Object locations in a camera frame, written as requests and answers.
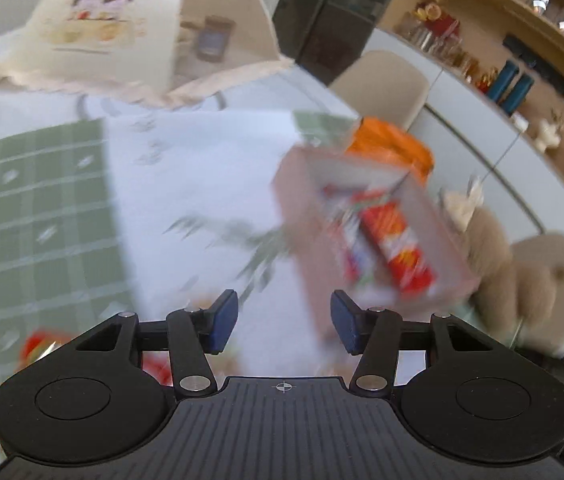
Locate white flower vase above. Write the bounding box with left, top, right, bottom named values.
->
left=534, top=108, right=564, bottom=154

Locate brown teddy bear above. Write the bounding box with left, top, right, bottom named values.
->
left=439, top=179, right=564, bottom=338

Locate long red snack packet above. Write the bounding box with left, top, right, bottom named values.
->
left=360, top=202, right=436, bottom=295

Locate red barcode snack packet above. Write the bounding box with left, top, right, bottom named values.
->
left=17, top=328, right=172, bottom=386

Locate beige chair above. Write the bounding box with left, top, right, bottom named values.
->
left=329, top=51, right=430, bottom=130
left=470, top=231, right=564, bottom=359

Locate green checked tablecloth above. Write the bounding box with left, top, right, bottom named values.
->
left=0, top=122, right=134, bottom=462

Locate mesh food cover tent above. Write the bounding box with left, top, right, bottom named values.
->
left=0, top=0, right=293, bottom=110

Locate teal thermos bottle left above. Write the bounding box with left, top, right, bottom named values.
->
left=486, top=60, right=520, bottom=103

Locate pink cardboard box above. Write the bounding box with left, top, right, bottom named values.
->
left=273, top=146, right=480, bottom=337

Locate teal thermos bottle right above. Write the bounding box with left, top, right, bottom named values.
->
left=500, top=73, right=535, bottom=117

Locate jar under food cover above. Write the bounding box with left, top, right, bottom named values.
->
left=196, top=15, right=235, bottom=63

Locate small red sachet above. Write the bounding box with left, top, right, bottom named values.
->
left=321, top=184, right=376, bottom=288

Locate teal thermos bottle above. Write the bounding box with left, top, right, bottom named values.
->
left=486, top=60, right=520, bottom=103
left=500, top=73, right=535, bottom=117

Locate dark glass cabinet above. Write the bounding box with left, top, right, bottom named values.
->
left=273, top=0, right=390, bottom=84

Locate orange folded cloth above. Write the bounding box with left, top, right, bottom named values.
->
left=346, top=116, right=435, bottom=185

